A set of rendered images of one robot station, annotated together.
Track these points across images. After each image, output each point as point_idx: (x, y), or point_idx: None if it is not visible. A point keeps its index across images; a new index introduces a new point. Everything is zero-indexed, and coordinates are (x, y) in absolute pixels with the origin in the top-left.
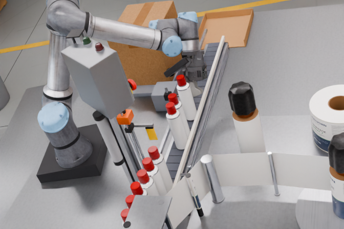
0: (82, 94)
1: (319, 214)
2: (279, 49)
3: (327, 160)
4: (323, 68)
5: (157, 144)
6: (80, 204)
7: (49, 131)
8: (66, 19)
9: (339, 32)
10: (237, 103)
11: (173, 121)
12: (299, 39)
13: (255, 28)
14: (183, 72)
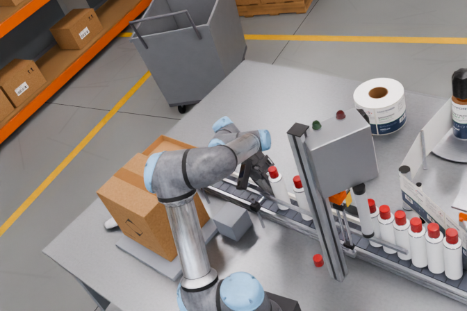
0: (332, 185)
1: (462, 148)
2: None
3: (445, 106)
4: (285, 116)
5: (291, 249)
6: None
7: (259, 303)
8: (221, 158)
9: (250, 98)
10: None
11: None
12: (233, 121)
13: (187, 143)
14: (257, 171)
